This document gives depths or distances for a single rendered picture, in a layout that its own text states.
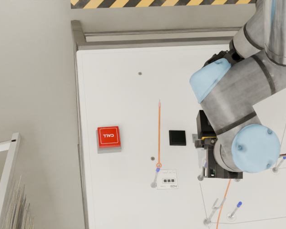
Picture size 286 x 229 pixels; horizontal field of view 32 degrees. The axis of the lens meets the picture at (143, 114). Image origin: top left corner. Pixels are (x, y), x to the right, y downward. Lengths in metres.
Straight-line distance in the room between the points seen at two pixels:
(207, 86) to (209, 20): 1.50
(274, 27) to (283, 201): 0.57
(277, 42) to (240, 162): 0.19
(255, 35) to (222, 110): 0.26
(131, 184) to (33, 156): 1.26
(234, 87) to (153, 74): 0.52
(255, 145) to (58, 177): 1.70
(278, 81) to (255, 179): 0.42
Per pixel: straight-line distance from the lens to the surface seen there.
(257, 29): 1.04
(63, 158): 2.38
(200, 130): 1.15
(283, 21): 0.73
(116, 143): 1.17
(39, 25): 2.22
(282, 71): 0.84
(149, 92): 1.29
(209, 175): 1.01
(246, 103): 0.84
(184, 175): 1.19
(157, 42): 1.38
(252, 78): 0.83
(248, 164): 0.81
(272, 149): 0.82
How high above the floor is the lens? 2.20
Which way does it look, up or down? 70 degrees down
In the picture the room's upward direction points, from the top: 153 degrees clockwise
